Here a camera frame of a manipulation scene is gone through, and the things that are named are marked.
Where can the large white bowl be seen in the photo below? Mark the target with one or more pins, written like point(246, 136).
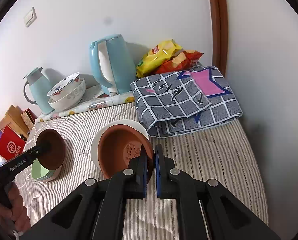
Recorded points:
point(69, 100)

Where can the yellow chips bag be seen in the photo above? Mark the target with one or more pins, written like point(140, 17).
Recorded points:
point(155, 57)

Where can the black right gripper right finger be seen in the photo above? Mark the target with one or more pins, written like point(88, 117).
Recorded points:
point(173, 183)

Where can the brown cardboard box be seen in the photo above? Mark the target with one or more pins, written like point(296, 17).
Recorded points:
point(14, 120)

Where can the white bowl with red pattern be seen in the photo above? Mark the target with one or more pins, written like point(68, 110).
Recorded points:
point(64, 87)

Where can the red chips bag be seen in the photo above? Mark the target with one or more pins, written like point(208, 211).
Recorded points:
point(183, 61)

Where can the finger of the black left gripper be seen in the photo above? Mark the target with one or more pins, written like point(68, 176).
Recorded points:
point(42, 150)

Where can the orange brown bowl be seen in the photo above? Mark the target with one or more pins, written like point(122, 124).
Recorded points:
point(118, 145)

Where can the grey striped quilt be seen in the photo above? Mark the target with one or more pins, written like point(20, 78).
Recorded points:
point(207, 185)

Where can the patterned small box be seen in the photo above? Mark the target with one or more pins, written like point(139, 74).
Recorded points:
point(29, 118)

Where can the light blue thermos jug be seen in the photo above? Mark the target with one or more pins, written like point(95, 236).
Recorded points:
point(39, 86)

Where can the white ceramic bowl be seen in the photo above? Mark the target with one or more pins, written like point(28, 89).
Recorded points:
point(134, 124)

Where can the green square plate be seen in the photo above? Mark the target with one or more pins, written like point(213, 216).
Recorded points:
point(37, 170)

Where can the dark brown bowl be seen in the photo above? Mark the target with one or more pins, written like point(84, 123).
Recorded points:
point(58, 149)

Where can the red paper bag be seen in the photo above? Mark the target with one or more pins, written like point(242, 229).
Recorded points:
point(11, 145)

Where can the brown wooden door frame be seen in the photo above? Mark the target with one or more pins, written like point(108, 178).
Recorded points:
point(220, 32)

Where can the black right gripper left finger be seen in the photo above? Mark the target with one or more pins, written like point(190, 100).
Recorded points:
point(127, 184)

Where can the person's left hand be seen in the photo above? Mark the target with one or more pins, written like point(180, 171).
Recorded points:
point(17, 217)

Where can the light blue electric kettle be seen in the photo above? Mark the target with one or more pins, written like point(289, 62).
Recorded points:
point(112, 64)

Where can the grey checked folded cloth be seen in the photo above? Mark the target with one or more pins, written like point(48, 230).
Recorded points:
point(175, 103)

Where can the white wall switch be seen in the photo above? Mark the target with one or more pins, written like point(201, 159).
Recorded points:
point(30, 17)

